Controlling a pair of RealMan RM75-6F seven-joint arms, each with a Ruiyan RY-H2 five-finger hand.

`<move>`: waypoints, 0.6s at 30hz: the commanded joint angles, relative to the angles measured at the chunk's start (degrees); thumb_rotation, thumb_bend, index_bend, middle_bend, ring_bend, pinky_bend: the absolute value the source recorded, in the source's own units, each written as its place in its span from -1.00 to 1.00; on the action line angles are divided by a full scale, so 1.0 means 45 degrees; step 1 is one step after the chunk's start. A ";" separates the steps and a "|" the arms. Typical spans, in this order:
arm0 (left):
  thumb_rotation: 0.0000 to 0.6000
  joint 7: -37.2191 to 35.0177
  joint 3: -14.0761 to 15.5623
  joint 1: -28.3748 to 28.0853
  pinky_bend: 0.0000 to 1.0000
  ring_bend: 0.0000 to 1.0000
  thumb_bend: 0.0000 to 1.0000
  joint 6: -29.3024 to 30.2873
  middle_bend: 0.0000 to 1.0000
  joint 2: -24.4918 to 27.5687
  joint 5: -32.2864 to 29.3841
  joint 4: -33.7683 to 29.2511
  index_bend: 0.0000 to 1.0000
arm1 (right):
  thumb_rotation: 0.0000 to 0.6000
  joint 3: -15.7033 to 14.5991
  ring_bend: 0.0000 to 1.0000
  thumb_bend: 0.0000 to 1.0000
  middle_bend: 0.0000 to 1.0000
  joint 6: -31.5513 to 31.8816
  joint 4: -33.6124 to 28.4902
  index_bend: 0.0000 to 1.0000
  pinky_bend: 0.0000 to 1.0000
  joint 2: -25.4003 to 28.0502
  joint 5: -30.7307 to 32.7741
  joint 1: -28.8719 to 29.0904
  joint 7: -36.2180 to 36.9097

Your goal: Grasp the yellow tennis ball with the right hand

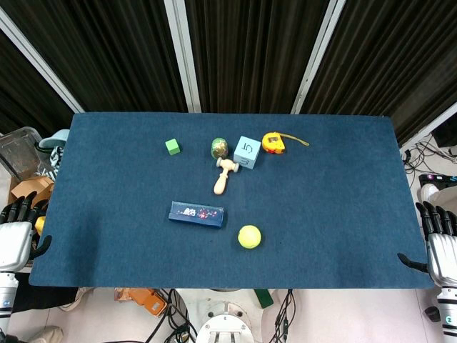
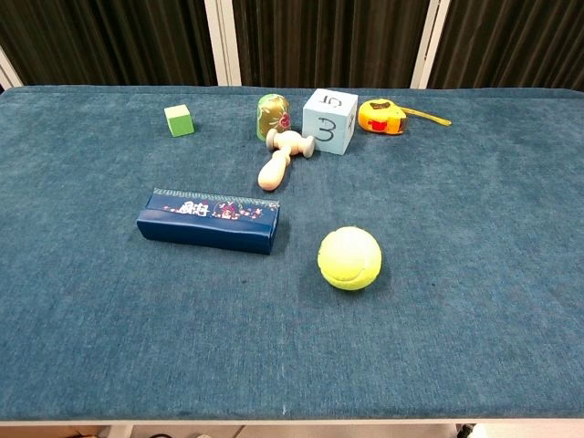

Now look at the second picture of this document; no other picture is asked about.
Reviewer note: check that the yellow tennis ball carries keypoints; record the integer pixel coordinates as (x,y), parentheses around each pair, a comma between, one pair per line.
(349,258)

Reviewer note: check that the wooden toy hammer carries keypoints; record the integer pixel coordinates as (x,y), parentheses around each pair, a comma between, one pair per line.
(283,157)

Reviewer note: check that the blue table cloth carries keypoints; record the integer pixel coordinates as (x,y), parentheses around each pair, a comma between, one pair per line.
(292,292)

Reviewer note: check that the dark blue printed box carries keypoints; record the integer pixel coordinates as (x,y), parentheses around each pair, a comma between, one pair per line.
(207,226)

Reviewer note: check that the light blue numbered cube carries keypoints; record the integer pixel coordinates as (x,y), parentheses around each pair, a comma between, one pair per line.
(329,122)

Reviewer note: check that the orange tape measure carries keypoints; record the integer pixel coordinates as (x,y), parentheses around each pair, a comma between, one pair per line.
(381,117)

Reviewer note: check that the green foam cube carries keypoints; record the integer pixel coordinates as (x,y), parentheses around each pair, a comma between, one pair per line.
(179,120)

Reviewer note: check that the dark pleated curtain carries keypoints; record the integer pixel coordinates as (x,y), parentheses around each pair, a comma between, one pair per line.
(328,41)

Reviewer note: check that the white frame post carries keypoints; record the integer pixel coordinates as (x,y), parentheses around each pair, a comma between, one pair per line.
(223,42)
(430,43)
(9,73)

